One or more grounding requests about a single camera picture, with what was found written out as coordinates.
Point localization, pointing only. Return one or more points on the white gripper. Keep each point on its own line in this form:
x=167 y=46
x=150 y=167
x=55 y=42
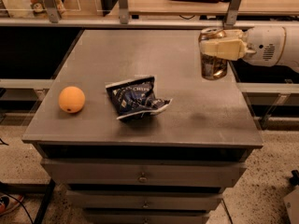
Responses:
x=263 y=46

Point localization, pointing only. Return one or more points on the orange soda can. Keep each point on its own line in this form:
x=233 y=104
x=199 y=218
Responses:
x=212 y=68

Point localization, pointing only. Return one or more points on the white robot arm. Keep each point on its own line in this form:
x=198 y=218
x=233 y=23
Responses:
x=290 y=53

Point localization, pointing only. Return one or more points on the blue chips bag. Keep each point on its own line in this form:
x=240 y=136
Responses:
x=135 y=98

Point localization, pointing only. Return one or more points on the grey drawer cabinet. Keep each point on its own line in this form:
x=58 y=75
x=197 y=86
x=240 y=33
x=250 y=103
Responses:
x=171 y=168

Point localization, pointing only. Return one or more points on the grey box on floor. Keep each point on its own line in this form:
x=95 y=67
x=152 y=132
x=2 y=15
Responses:
x=291 y=200

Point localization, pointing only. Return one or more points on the orange fruit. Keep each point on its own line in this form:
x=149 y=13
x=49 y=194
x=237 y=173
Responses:
x=71 y=99

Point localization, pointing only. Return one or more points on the metal railing with posts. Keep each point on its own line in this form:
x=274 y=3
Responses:
x=160 y=14

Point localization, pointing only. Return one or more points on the red and white shoe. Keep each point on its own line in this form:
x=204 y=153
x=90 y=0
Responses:
x=9 y=202

